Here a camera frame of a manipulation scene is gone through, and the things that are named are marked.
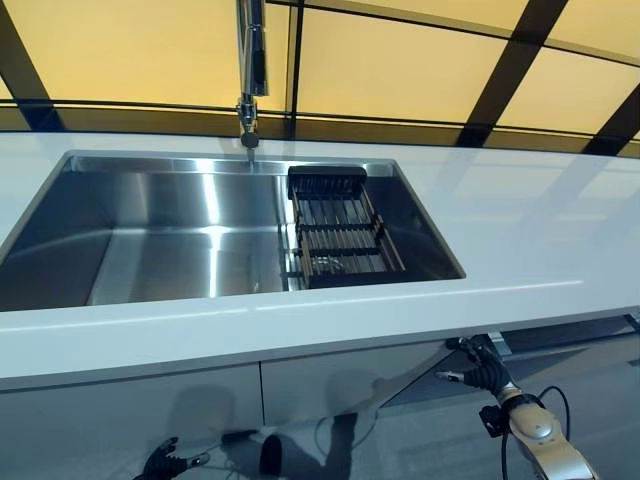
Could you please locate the white cabinet door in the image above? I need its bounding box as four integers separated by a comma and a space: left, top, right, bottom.
258, 342, 451, 426
0, 362, 264, 480

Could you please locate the open dishwasher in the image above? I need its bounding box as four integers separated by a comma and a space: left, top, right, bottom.
384, 312, 640, 480

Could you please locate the stainless steel sink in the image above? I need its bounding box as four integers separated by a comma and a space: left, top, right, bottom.
0, 149, 467, 314

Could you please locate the dark robot body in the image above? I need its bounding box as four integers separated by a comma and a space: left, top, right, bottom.
259, 433, 287, 477

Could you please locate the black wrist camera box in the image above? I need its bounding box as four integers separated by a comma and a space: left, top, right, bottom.
478, 404, 507, 437

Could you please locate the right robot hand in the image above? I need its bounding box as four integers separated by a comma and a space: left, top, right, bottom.
434, 336, 512, 397

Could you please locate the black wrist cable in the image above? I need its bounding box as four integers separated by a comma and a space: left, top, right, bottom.
499, 383, 572, 480

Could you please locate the black dish drying rack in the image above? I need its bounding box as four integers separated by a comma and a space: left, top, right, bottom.
279, 165, 407, 291

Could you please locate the chrome kitchen faucet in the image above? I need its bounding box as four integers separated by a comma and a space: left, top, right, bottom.
234, 0, 271, 169

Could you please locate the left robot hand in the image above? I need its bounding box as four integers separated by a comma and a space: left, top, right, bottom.
141, 436, 210, 480

